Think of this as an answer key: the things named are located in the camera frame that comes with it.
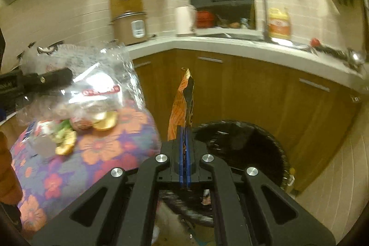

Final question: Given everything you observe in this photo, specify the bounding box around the wooden base cabinet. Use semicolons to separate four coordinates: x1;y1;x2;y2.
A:
133;48;362;195

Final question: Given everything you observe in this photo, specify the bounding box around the person's left forearm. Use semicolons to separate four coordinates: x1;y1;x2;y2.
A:
0;132;23;206

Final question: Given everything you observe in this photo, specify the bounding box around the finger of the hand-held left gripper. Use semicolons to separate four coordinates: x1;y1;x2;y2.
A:
17;67;73;97

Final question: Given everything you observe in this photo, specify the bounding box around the orange snack packet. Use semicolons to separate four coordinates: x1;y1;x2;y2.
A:
168;68;195;143

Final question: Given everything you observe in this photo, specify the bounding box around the bin with black liner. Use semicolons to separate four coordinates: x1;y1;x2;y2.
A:
161;119;289;232

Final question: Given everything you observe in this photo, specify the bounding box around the clear plastic bag with scraps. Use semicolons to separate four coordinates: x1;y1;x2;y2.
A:
16;40;147;157

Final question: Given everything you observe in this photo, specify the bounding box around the yellow plastic bottle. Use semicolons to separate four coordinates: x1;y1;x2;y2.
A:
268;7;292;40

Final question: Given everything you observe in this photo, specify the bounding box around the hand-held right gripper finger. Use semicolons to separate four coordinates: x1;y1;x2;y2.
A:
184;126;336;246
30;125;186;246

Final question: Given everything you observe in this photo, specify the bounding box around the white electric kettle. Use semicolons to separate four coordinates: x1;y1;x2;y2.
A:
176;5;196;36

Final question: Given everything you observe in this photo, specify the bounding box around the steel ladle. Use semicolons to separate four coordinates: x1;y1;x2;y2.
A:
347;48;365;71

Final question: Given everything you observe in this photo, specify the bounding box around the brown rice cooker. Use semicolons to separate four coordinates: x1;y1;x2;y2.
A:
111;12;149;46

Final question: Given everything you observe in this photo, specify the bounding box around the steel faucet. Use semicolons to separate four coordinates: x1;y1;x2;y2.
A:
234;0;273;43

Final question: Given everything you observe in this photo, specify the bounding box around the red pot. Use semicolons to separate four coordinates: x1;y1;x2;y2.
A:
196;10;215;29

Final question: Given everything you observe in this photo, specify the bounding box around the wooden cutting board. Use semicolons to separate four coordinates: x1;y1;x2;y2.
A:
110;0;144;23

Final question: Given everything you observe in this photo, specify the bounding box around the floral tablecloth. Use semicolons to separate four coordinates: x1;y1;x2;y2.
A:
10;99;162;232

